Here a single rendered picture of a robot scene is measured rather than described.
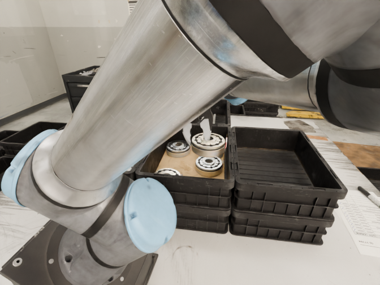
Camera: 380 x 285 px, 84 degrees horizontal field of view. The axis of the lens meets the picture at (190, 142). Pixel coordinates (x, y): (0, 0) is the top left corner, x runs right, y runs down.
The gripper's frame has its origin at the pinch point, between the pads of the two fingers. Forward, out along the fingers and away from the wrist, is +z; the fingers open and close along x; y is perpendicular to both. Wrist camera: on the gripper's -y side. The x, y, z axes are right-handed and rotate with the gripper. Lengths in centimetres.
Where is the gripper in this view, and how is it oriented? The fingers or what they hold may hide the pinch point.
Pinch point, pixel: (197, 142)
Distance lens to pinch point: 65.7
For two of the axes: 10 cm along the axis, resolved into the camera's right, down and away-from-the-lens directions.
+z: 1.0, 8.8, 4.7
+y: 1.1, -4.8, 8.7
